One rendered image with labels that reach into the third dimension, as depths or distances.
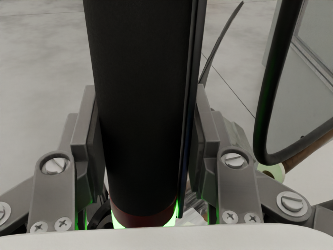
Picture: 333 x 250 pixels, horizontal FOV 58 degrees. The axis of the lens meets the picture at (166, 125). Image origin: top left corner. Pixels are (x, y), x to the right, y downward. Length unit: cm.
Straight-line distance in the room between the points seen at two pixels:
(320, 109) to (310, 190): 83
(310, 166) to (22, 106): 259
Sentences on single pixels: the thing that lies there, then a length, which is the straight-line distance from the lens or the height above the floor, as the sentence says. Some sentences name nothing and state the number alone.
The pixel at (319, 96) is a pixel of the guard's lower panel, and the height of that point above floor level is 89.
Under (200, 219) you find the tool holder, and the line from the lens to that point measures 23.
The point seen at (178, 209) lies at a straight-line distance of 16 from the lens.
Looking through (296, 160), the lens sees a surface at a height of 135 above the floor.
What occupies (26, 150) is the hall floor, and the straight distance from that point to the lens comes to 243.
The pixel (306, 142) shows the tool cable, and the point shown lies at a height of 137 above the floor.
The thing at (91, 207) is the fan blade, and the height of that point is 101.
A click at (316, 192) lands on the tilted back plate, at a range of 55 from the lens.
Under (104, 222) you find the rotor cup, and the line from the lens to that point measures 40.
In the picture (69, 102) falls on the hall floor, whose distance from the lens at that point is 283.
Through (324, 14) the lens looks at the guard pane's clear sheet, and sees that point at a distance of 142.
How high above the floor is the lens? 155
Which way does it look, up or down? 39 degrees down
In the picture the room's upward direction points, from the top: 2 degrees clockwise
